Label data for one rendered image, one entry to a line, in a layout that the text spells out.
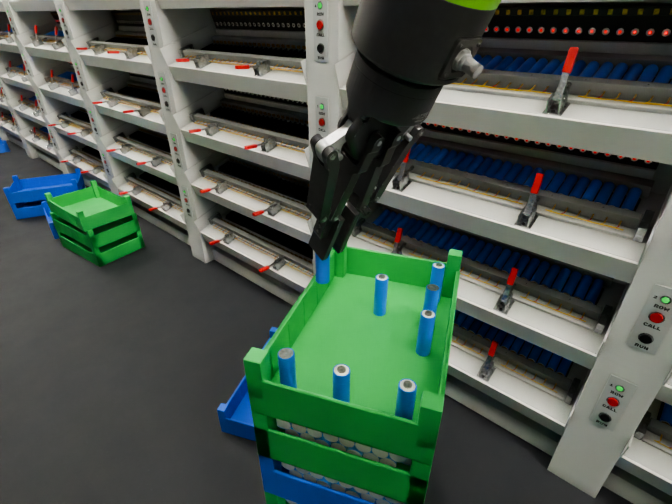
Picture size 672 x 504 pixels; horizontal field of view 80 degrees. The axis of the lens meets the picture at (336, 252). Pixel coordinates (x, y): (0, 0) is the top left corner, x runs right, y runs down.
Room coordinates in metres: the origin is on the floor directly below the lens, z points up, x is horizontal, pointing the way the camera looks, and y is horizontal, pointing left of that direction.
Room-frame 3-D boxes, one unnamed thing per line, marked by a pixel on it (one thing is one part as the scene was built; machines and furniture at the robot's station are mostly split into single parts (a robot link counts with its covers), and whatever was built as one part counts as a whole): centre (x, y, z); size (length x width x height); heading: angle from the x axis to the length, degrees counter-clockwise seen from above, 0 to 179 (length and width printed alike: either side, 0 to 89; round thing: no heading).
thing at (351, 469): (0.41, -0.05, 0.44); 0.30 x 0.20 x 0.08; 161
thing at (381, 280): (0.47, -0.06, 0.52); 0.02 x 0.02 x 0.06
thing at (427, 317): (0.39, -0.11, 0.52); 0.02 x 0.02 x 0.06
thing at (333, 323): (0.41, -0.05, 0.52); 0.30 x 0.20 x 0.08; 161
